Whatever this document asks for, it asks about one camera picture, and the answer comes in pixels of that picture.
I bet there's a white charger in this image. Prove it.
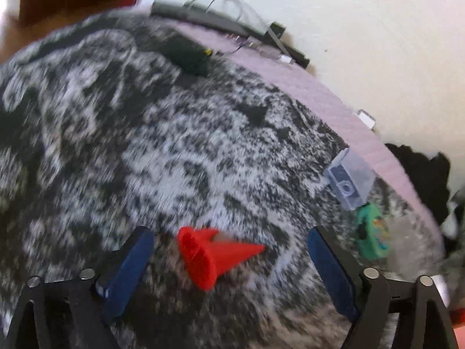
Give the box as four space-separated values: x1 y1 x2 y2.
356 109 376 129

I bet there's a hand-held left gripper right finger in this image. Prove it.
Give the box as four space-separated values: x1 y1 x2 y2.
307 225 459 349

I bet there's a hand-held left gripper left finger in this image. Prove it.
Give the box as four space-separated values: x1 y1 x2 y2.
5 226 155 349

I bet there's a clear plastic case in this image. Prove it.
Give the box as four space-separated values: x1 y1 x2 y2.
323 148 376 211

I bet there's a grey patterned blanket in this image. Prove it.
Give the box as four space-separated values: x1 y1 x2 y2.
0 9 447 349

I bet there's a green printed packet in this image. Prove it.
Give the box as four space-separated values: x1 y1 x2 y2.
354 202 391 260

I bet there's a black power strip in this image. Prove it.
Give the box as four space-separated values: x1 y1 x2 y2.
150 0 310 69

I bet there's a red plastic cone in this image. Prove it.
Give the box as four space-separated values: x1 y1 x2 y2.
177 226 267 291

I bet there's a small black device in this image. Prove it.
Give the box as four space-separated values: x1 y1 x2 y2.
145 34 213 77

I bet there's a black clothes pile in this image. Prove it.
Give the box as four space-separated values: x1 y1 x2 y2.
385 143 453 226

